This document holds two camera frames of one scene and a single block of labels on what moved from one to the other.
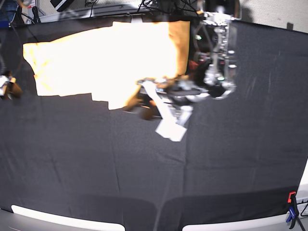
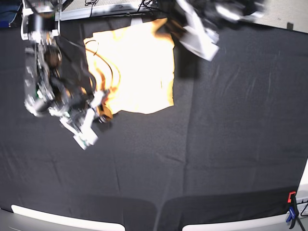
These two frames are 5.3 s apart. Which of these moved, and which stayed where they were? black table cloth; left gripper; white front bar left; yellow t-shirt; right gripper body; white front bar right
Moved: left gripper; right gripper body; yellow t-shirt
Stayed: black table cloth; white front bar right; white front bar left
